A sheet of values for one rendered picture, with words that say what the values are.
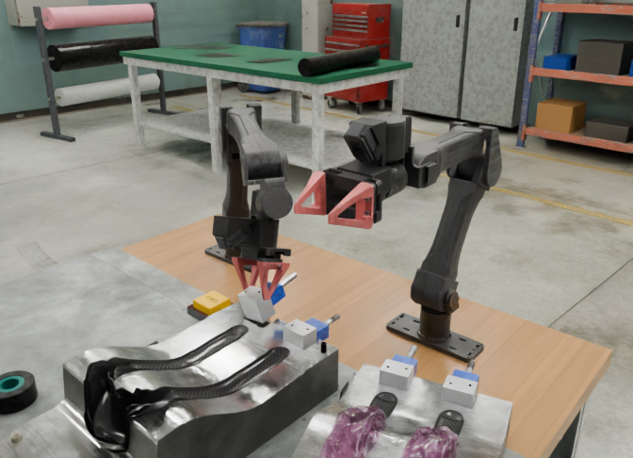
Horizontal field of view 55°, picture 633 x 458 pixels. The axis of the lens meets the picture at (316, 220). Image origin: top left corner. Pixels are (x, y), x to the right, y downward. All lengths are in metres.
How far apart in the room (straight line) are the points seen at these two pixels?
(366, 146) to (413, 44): 6.18
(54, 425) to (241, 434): 0.29
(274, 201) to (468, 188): 0.39
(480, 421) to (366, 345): 0.34
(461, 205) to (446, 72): 5.63
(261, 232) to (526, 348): 0.59
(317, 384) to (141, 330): 0.45
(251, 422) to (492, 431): 0.37
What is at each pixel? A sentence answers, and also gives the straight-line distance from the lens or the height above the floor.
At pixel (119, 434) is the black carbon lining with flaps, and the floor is 0.87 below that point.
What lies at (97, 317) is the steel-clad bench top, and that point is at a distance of 1.44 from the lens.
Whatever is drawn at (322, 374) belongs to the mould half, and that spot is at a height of 0.86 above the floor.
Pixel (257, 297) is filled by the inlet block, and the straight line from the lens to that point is 1.13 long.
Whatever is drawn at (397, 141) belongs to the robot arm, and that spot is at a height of 1.27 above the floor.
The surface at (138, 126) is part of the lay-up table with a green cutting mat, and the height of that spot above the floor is 0.22.
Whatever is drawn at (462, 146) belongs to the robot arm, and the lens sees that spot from 1.14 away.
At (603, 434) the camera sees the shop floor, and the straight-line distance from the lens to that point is 2.48.
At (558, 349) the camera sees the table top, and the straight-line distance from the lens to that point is 1.35.
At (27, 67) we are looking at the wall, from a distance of 7.76.
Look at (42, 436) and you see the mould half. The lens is 1.04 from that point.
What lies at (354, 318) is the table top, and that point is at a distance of 1.36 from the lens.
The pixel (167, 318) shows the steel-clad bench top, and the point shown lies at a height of 0.80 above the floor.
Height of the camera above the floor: 1.50
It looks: 22 degrees down
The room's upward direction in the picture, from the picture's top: straight up
